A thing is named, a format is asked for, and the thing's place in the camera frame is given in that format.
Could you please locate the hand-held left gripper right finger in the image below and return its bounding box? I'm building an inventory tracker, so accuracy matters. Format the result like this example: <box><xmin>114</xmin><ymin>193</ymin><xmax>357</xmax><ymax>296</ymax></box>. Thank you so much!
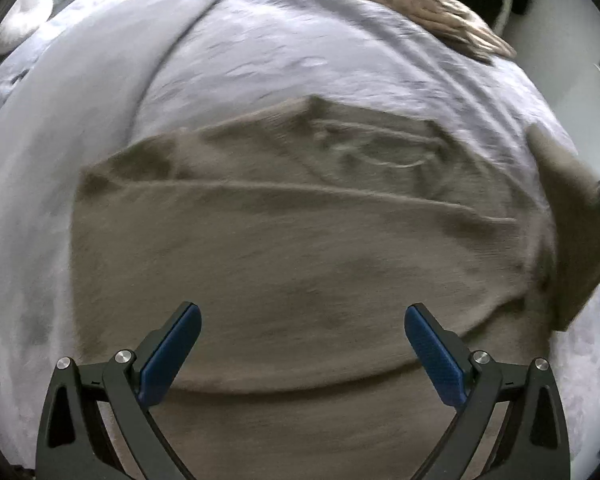
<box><xmin>404</xmin><ymin>302</ymin><xmax>571</xmax><ymax>480</ymax></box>

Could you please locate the light grey blanket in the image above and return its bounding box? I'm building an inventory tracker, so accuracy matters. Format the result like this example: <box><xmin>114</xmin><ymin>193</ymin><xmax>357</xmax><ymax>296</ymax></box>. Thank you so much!
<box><xmin>0</xmin><ymin>0</ymin><xmax>600</xmax><ymax>480</ymax></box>

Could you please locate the white round cushion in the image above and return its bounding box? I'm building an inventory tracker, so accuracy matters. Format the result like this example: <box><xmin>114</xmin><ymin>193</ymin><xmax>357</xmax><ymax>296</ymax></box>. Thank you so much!
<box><xmin>0</xmin><ymin>0</ymin><xmax>56</xmax><ymax>54</ymax></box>

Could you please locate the tan clothes pile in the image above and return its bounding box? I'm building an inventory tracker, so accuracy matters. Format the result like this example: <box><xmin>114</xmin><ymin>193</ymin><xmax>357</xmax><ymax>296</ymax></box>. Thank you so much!
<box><xmin>260</xmin><ymin>0</ymin><xmax>518</xmax><ymax>64</ymax></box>

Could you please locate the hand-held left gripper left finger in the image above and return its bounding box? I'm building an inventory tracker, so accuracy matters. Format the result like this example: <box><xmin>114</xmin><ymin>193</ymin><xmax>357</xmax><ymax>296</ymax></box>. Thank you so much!
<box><xmin>36</xmin><ymin>302</ymin><xmax>202</xmax><ymax>480</ymax></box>

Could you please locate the beige knit sweater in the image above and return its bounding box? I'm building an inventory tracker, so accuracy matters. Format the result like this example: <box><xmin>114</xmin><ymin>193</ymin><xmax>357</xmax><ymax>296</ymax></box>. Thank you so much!
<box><xmin>70</xmin><ymin>96</ymin><xmax>600</xmax><ymax>480</ymax></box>

